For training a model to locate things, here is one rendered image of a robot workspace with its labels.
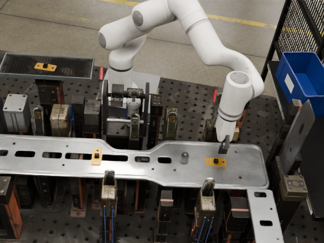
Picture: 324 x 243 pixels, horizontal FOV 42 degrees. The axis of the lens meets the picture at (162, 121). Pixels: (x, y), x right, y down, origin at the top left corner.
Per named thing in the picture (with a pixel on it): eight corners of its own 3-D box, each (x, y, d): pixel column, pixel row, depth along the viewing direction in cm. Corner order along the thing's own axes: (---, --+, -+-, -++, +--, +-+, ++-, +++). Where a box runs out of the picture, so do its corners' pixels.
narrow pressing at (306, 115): (284, 179, 163) (314, 117, 139) (277, 156, 171) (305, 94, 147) (285, 179, 163) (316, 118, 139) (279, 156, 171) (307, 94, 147)
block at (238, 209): (214, 255, 171) (228, 219, 151) (212, 231, 179) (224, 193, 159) (237, 256, 172) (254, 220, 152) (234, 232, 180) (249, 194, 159)
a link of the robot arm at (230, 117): (218, 97, 148) (216, 103, 150) (220, 114, 141) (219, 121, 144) (241, 98, 148) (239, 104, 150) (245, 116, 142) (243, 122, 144)
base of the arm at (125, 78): (103, 77, 227) (103, 50, 213) (139, 80, 228) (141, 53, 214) (99, 102, 214) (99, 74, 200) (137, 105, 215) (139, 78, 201)
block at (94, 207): (91, 209, 181) (88, 168, 160) (94, 184, 190) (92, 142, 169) (103, 210, 181) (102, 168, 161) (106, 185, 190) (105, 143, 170)
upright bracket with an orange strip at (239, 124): (219, 178, 199) (243, 101, 163) (219, 175, 200) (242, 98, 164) (225, 178, 199) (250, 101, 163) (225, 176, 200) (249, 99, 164)
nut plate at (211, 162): (205, 165, 165) (206, 163, 164) (204, 157, 167) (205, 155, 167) (226, 166, 165) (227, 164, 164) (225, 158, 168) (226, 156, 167)
